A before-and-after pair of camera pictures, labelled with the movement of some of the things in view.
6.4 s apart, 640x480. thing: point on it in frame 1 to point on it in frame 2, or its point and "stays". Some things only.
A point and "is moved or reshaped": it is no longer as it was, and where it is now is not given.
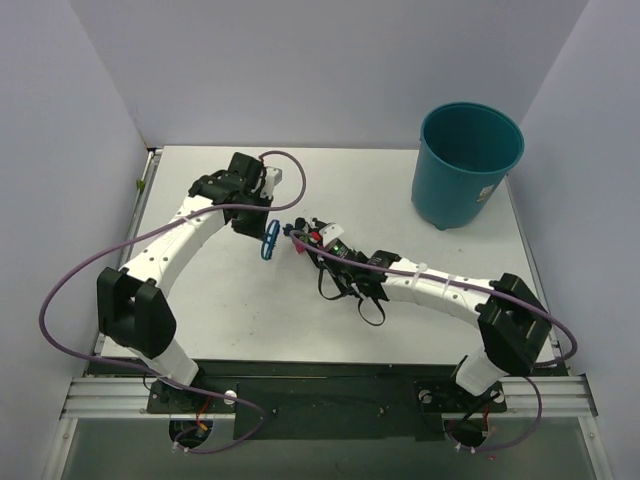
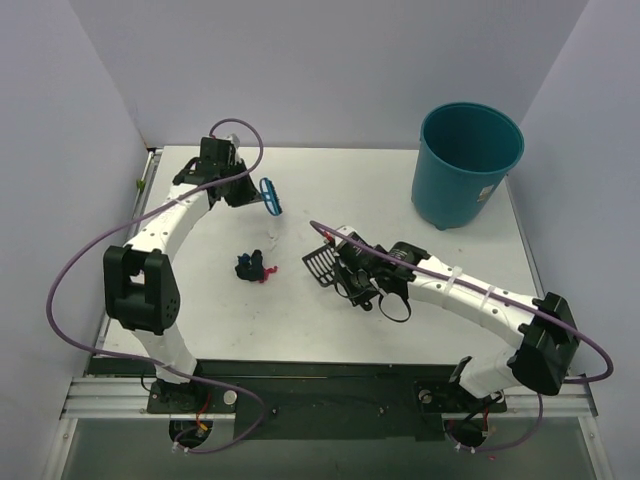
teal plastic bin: (464, 153) stays
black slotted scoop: (305, 226) to (321, 264)
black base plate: (327, 399) stays
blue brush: (270, 239) is moved or reshaped
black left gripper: (251, 223) to (242, 191)
